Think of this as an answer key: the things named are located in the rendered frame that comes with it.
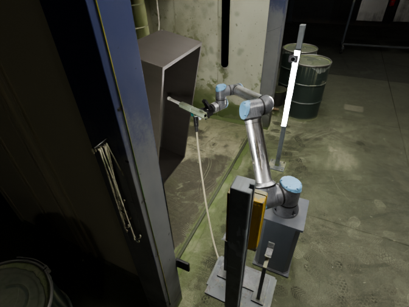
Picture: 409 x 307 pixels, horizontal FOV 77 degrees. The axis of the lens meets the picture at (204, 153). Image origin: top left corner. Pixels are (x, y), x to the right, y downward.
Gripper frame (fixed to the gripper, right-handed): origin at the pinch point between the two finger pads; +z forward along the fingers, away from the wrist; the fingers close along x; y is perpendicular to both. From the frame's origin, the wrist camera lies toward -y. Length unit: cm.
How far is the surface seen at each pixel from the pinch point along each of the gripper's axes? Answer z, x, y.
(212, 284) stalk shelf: 75, -94, 36
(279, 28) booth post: -177, 41, -34
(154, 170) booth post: 77, -60, -23
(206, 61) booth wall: -143, 133, 15
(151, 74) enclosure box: 39, -7, -45
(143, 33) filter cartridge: -57, 151, -34
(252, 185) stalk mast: 77, -113, -48
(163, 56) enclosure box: 26, -3, -52
